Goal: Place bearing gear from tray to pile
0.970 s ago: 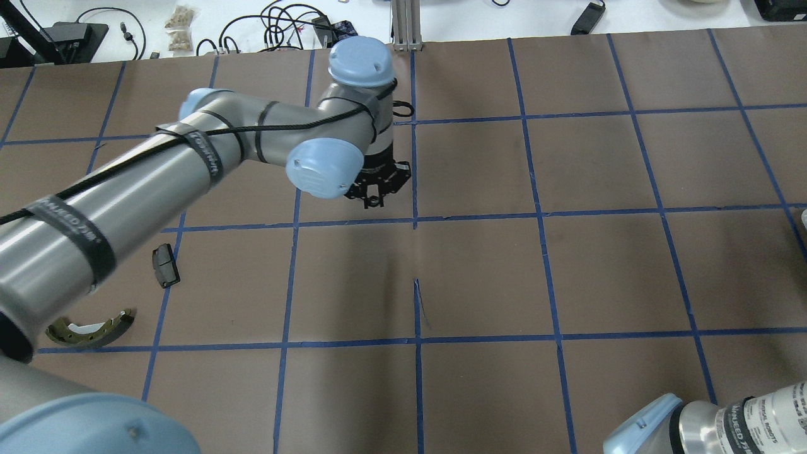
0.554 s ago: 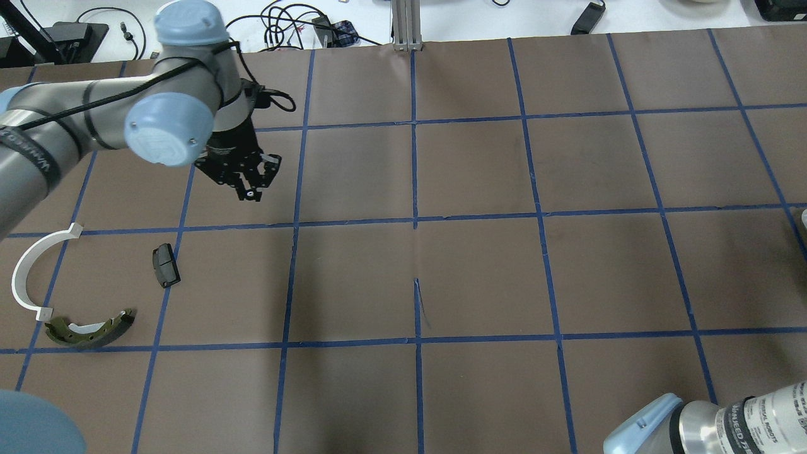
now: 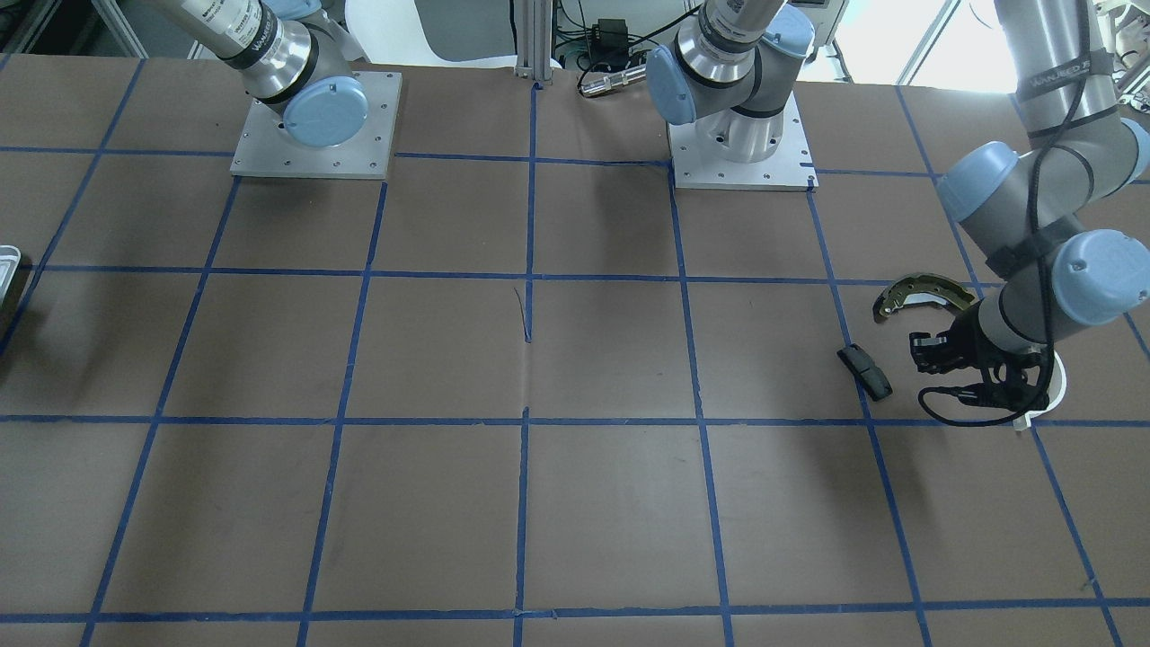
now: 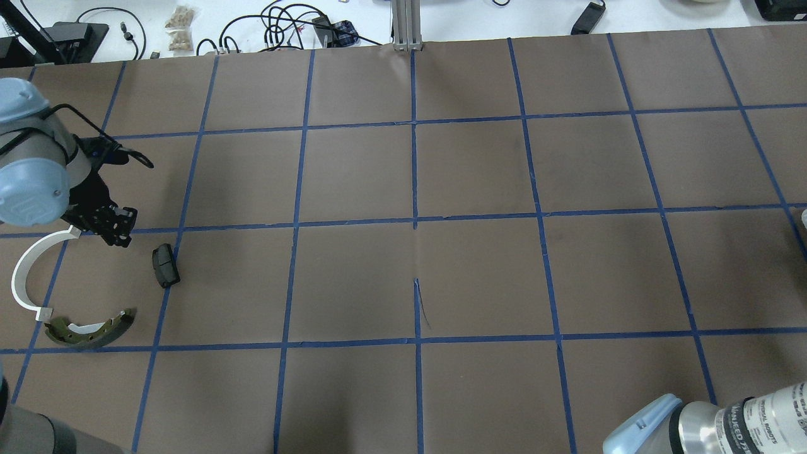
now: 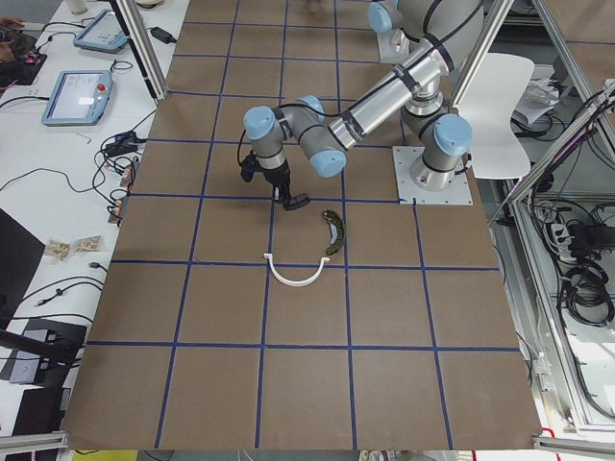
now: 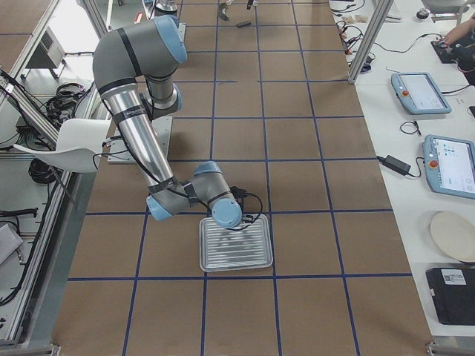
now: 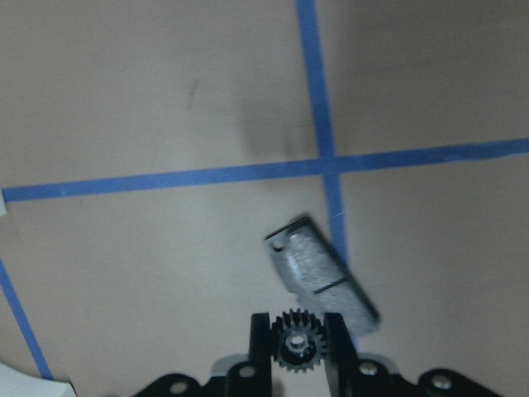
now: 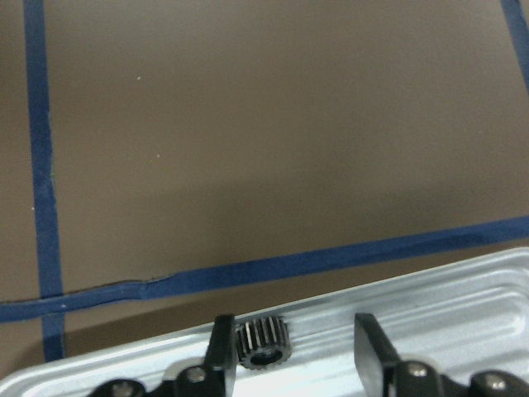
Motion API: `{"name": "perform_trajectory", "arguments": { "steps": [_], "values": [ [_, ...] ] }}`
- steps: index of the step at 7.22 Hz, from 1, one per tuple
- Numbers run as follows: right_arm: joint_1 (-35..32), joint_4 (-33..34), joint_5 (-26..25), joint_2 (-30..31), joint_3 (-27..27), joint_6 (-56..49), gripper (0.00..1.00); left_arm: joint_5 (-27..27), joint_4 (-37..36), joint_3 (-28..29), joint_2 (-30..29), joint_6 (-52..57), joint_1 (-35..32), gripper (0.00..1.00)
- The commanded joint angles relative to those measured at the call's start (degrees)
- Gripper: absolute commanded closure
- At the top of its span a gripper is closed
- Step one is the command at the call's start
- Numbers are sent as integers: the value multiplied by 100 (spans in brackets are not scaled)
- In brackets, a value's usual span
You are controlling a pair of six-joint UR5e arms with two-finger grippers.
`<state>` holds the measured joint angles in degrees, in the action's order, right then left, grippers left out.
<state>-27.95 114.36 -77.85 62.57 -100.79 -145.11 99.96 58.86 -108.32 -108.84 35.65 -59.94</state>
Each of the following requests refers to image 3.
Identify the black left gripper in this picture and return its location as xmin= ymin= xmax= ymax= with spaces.
xmin=909 ymin=310 xmax=1024 ymax=384

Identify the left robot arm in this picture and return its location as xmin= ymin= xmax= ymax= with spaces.
xmin=646 ymin=1 xmax=1147 ymax=373

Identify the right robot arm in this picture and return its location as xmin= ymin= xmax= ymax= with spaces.
xmin=151 ymin=1 xmax=368 ymax=147

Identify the black brake pad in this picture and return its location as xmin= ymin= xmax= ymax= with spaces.
xmin=836 ymin=342 xmax=894 ymax=402

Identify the green brake shoe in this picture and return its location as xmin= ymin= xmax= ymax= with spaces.
xmin=873 ymin=274 xmax=978 ymax=323

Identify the white plastic chair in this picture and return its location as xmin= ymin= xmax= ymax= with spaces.
xmin=344 ymin=1 xmax=518 ymax=68

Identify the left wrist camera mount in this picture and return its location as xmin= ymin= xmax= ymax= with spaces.
xmin=978 ymin=352 xmax=1050 ymax=411

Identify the white curved plastic bracket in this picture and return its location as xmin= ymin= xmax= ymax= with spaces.
xmin=1012 ymin=351 xmax=1066 ymax=434

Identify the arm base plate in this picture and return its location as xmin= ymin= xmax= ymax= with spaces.
xmin=230 ymin=71 xmax=403 ymax=182
xmin=667 ymin=95 xmax=818 ymax=191

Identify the aluminium frame post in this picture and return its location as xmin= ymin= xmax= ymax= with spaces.
xmin=509 ymin=0 xmax=557 ymax=87

